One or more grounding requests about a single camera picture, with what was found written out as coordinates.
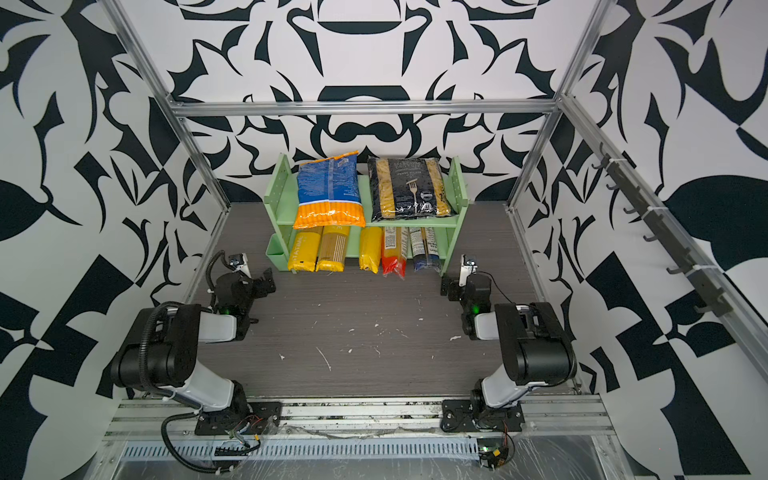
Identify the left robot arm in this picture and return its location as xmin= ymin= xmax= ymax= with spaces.
xmin=109 ymin=269 xmax=276 ymax=416

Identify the small electronics board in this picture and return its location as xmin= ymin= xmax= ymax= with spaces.
xmin=478 ymin=436 xmax=516 ymax=471

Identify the white cable duct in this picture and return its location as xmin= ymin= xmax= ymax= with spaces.
xmin=119 ymin=437 xmax=481 ymax=462

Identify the grey blue spaghetti pack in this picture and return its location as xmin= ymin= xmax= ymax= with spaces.
xmin=409 ymin=227 xmax=442 ymax=272

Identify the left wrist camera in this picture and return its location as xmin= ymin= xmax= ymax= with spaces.
xmin=227 ymin=253 xmax=251 ymax=278

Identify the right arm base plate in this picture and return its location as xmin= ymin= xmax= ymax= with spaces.
xmin=440 ymin=398 xmax=525 ymax=433

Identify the wall hook rail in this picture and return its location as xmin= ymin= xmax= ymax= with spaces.
xmin=593 ymin=146 xmax=734 ymax=317

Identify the green two-tier shelf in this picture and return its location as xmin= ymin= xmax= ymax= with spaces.
xmin=263 ymin=153 xmax=470 ymax=278

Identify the aluminium frame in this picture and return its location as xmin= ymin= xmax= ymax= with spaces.
xmin=102 ymin=1 xmax=767 ymax=375

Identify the brown cardboard pasta box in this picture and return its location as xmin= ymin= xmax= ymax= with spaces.
xmin=358 ymin=227 xmax=383 ymax=274

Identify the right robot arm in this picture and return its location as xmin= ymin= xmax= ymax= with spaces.
xmin=440 ymin=273 xmax=577 ymax=414

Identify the blue orange pasta bag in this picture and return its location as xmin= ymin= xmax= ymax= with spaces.
xmin=293 ymin=151 xmax=366 ymax=230

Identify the red spaghetti pack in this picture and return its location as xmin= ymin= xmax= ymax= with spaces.
xmin=381 ymin=227 xmax=408 ymax=279

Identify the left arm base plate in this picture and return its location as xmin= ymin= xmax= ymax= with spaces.
xmin=194 ymin=401 xmax=283 ymax=436

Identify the black penne pasta bag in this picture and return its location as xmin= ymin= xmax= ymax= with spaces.
xmin=367 ymin=157 xmax=455 ymax=221

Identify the yellow Pastatime spaghetti bag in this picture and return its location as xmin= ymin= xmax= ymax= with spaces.
xmin=316 ymin=226 xmax=351 ymax=272

